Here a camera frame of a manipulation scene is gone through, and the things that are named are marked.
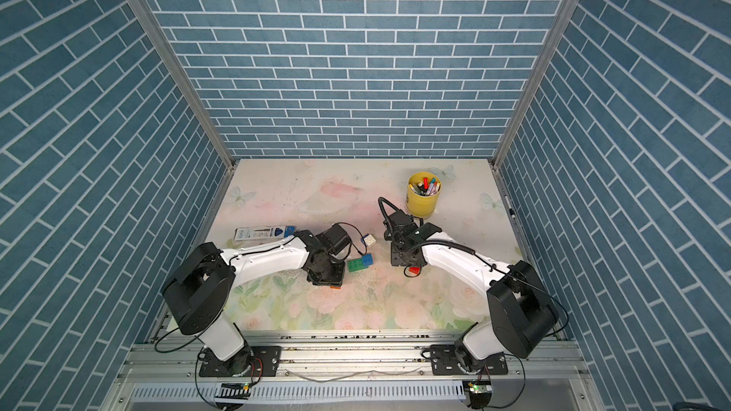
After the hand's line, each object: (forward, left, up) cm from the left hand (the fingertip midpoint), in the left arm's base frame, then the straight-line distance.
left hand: (345, 286), depth 86 cm
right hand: (+7, -18, +5) cm, 20 cm away
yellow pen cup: (+27, -25, +11) cm, 39 cm away
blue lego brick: (+7, -7, +2) cm, 10 cm away
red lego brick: (+7, -23, -4) cm, 24 cm away
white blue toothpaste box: (+18, +31, 0) cm, 36 cm away
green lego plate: (+7, -3, -1) cm, 8 cm away
